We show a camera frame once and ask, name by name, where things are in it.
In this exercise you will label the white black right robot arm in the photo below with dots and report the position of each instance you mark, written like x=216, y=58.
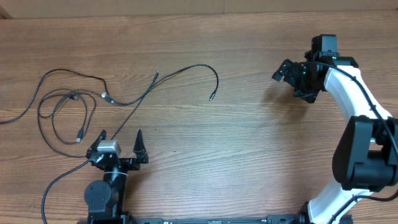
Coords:
x=365, y=159

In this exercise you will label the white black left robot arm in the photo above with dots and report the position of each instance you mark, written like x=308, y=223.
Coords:
x=105, y=197

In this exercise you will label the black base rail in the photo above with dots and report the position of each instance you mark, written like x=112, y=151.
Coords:
x=217, y=220

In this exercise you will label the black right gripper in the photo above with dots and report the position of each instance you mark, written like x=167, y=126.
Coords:
x=296, y=78

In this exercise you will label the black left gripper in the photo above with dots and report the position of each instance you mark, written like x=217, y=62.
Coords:
x=123, y=160

